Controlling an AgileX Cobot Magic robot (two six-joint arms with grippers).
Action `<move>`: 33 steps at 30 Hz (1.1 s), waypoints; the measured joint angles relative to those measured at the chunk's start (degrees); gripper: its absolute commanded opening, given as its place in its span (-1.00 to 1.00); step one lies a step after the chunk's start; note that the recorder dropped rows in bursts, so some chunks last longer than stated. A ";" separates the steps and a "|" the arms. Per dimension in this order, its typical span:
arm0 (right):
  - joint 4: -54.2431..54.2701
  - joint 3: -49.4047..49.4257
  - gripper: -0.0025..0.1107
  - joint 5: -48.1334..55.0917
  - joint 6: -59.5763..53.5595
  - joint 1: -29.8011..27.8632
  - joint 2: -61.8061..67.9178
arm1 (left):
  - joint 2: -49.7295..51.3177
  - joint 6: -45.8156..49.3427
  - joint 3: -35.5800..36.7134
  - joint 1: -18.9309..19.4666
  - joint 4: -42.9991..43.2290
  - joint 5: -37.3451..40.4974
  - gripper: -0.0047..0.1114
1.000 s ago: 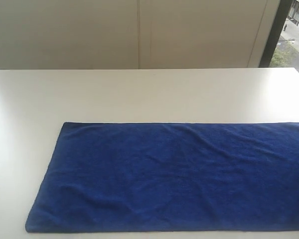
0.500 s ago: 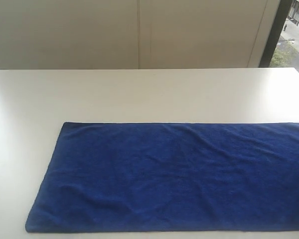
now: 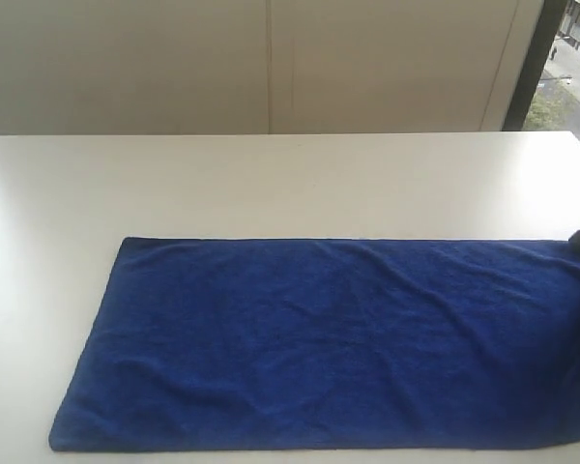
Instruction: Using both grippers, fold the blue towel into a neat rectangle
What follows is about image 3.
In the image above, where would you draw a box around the dark window frame post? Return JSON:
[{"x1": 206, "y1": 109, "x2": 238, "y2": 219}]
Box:
[{"x1": 502, "y1": 0, "x2": 567, "y2": 131}]

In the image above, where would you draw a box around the blue microfiber towel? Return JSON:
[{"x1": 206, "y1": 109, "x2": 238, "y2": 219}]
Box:
[{"x1": 48, "y1": 237, "x2": 580, "y2": 453}]

